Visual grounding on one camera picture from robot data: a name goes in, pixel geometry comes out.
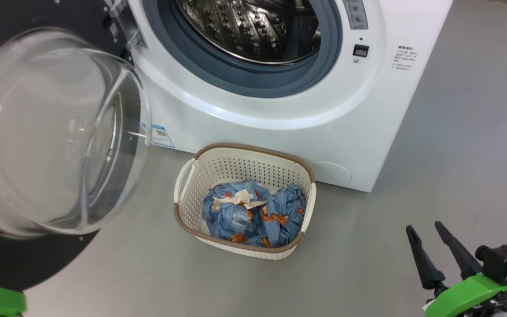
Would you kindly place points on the black round glass washer door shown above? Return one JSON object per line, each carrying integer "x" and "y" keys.
{"x": 38, "y": 132}

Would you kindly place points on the white front-load washing machine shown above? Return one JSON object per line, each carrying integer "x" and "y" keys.
{"x": 280, "y": 141}

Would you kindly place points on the stainless steel washing machine drum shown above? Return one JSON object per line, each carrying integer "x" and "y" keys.
{"x": 253, "y": 31}

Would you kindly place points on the blue energy label sticker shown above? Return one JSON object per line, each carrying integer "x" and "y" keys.
{"x": 163, "y": 136}

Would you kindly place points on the cream perforated laundry basket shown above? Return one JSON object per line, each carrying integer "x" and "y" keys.
{"x": 240, "y": 165}

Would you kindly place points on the small printed text label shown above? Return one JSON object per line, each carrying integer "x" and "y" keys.
{"x": 403, "y": 57}

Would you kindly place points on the black door lock socket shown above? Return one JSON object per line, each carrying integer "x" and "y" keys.
{"x": 361, "y": 50}

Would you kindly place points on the grey rubber door gasket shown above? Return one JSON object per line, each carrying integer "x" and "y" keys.
{"x": 218, "y": 70}

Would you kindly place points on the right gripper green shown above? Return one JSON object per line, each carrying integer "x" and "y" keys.
{"x": 464, "y": 297}

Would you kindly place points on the blue cartoon garment cream collar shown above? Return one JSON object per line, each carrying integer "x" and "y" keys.
{"x": 227, "y": 220}

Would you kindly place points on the blue cartoon print garment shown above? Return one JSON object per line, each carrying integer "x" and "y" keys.
{"x": 285, "y": 207}

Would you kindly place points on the metal door hinge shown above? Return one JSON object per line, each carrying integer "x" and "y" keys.
{"x": 130, "y": 31}

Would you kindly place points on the round filter hatch cover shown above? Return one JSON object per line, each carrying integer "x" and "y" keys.
{"x": 332, "y": 174}

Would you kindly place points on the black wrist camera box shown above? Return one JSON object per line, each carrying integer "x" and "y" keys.
{"x": 502, "y": 264}

